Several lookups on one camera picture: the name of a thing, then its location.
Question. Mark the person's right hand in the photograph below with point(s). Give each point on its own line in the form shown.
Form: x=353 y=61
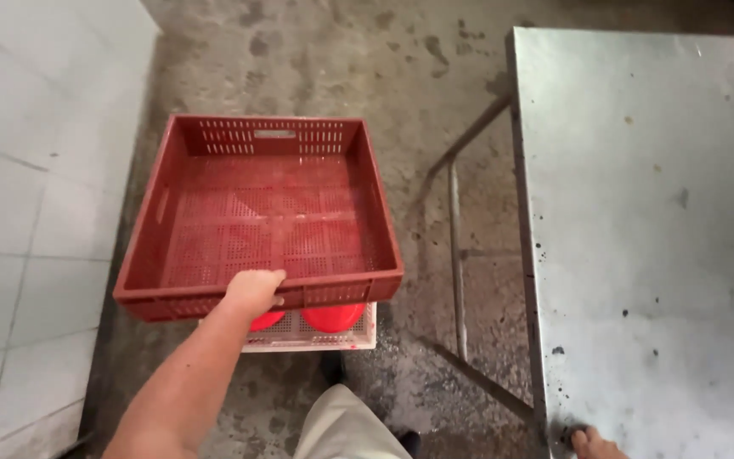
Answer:
x=595 y=445

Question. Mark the person's left hand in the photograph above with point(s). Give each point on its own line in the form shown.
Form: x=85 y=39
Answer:
x=251 y=290

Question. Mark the red perforated plastic crate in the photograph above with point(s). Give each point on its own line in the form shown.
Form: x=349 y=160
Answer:
x=258 y=217

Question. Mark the red round plastic lid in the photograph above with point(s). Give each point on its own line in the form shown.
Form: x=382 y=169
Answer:
x=334 y=316
x=267 y=321

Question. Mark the white perforated plastic crate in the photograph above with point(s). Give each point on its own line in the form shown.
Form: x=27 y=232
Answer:
x=316 y=338

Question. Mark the person's black shoe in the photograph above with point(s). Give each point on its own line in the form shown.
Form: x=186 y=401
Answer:
x=332 y=367
x=409 y=441

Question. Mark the person's beige trouser leg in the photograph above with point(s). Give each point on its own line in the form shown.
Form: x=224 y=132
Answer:
x=348 y=426

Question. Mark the stainless steel table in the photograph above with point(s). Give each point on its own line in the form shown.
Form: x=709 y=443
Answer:
x=634 y=242

